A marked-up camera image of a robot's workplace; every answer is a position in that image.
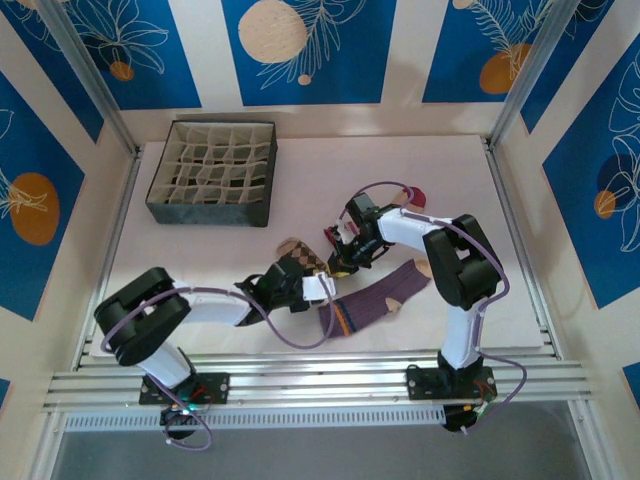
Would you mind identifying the beige red purple striped sock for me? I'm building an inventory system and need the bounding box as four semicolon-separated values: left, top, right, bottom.
323;187;429;246

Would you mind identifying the aluminium front rail frame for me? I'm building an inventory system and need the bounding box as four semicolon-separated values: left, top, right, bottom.
42;352;596;414

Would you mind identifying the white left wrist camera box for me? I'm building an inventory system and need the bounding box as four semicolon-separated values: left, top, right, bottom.
301;272;337;304

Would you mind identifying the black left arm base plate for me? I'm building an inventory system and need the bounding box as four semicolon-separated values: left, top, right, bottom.
138;372;231;406

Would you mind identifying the black controller box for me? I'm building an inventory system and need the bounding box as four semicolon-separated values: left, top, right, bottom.
158;405;202;442
442;403;484;435

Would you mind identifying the aluminium side rail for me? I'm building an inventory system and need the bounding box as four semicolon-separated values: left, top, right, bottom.
72;149;146;371
482;139;564;359

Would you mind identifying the brown argyle sock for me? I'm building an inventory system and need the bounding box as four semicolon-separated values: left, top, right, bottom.
274;238;326;276

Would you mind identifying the aluminium corner post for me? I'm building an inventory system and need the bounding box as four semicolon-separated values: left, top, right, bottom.
487;0;616;149
37;0;144;157

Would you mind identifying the white slotted cable duct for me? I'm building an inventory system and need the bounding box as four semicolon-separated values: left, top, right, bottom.
62;405;446;432

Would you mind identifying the purple sock with orange stripe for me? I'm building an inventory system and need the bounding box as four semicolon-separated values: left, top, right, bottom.
317;258;432;340

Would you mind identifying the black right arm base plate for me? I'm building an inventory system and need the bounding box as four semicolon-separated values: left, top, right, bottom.
404;367;499;401

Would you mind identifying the grey sock organizer box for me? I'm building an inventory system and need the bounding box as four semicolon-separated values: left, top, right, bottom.
144;118;278;227

